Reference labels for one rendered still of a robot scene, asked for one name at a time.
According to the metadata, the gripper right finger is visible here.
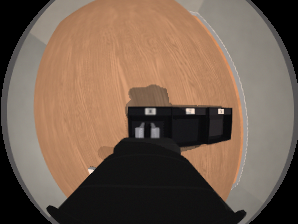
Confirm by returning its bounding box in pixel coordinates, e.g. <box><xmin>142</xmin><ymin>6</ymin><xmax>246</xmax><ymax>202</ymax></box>
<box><xmin>150</xmin><ymin>123</ymin><xmax>160</xmax><ymax>138</ymax></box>

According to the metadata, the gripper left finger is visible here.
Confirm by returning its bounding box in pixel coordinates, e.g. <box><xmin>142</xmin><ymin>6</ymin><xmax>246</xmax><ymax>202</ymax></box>
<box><xmin>135</xmin><ymin>123</ymin><xmax>146</xmax><ymax>138</ymax></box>

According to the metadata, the black three-compartment bin rack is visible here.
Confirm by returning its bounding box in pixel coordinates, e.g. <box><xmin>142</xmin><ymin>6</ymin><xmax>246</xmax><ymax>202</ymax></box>
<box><xmin>128</xmin><ymin>106</ymin><xmax>232</xmax><ymax>147</ymax></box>

